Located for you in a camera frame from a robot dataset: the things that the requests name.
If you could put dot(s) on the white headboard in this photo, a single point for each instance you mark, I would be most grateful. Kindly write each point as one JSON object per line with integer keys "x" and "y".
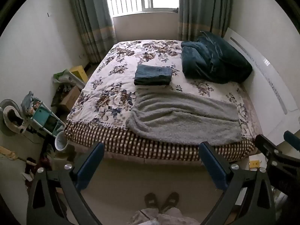
{"x": 264, "y": 75}

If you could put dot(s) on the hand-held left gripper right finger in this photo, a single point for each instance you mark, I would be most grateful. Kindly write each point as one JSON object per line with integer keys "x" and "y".
{"x": 214, "y": 166}

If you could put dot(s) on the wooden broom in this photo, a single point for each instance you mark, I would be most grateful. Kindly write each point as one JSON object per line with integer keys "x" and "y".
{"x": 10, "y": 155}

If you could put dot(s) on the small yellow box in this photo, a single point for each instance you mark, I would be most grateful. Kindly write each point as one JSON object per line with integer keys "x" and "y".
{"x": 254, "y": 163}

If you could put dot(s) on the folded dark blue pants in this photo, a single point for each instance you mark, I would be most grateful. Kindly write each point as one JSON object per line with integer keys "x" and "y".
{"x": 153, "y": 75}

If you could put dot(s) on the green plastic bag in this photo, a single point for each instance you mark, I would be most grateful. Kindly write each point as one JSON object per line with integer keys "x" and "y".
{"x": 61, "y": 76}

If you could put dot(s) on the white bucket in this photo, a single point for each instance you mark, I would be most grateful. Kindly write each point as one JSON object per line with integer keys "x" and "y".
{"x": 61, "y": 141}

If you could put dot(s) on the brown cardboard box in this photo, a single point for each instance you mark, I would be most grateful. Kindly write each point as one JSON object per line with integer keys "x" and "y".
{"x": 69, "y": 98}

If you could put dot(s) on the brown slipper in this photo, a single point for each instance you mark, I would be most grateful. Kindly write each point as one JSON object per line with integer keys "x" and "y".
{"x": 171, "y": 200}
{"x": 151, "y": 200}

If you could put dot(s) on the grey fleece pants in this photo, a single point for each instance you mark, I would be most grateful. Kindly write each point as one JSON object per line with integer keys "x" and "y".
{"x": 182, "y": 119}

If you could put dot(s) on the bed with floral sheet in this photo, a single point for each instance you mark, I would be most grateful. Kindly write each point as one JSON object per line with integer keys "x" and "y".
{"x": 121, "y": 58}

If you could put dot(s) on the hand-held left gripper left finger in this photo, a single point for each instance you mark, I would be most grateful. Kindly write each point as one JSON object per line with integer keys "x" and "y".
{"x": 90, "y": 164}

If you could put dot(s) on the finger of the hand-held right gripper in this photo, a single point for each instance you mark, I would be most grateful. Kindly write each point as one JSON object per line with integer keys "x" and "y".
{"x": 267, "y": 144}
{"x": 291, "y": 137}

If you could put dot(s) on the grey round fan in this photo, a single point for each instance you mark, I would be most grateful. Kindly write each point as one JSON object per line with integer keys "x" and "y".
{"x": 9, "y": 117}

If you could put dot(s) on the dark teal duvet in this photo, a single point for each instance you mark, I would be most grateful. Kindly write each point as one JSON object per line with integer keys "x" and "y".
{"x": 215, "y": 61}

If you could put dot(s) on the teal storage cart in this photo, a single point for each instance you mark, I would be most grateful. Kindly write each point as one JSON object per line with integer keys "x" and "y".
{"x": 44, "y": 119}

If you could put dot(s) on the person's light patterned trouser legs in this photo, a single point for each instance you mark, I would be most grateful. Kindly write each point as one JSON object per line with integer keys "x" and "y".
{"x": 161, "y": 218}

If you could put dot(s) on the grey-green curtain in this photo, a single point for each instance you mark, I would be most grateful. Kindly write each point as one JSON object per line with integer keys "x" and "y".
{"x": 204, "y": 9}
{"x": 91, "y": 21}

